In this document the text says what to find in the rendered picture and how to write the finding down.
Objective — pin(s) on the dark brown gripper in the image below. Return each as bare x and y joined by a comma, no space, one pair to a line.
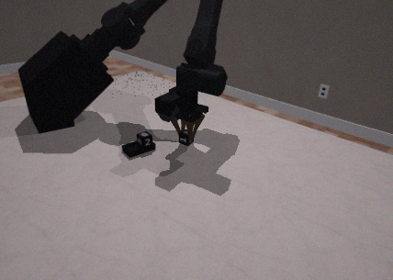
196,117

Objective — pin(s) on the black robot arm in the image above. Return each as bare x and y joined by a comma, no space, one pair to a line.
209,80

